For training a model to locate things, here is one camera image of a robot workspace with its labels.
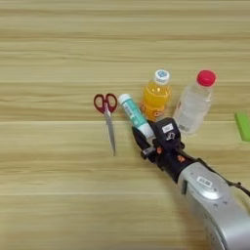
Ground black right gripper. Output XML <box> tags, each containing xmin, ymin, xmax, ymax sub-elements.
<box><xmin>131</xmin><ymin>120</ymin><xmax>196</xmax><ymax>184</ymax></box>

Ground teal and white glue stick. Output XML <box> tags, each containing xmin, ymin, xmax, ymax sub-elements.
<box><xmin>117</xmin><ymin>93</ymin><xmax>156</xmax><ymax>140</ymax></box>

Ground orange juice bottle white cap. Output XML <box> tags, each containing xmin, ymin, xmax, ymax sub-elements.
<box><xmin>139</xmin><ymin>68</ymin><xmax>173</xmax><ymax>122</ymax></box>

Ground clear water bottle red cap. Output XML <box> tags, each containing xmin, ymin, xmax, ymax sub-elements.
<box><xmin>172</xmin><ymin>69</ymin><xmax>217</xmax><ymax>136</ymax></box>

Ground green flat block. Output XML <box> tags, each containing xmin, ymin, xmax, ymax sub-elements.
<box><xmin>234</xmin><ymin>111</ymin><xmax>250</xmax><ymax>143</ymax></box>

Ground red handled scissors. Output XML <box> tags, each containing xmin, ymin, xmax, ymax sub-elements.
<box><xmin>93</xmin><ymin>93</ymin><xmax>118</xmax><ymax>157</ymax></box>

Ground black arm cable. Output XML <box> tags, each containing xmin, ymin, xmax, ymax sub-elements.
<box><xmin>197</xmin><ymin>157</ymin><xmax>250</xmax><ymax>197</ymax></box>

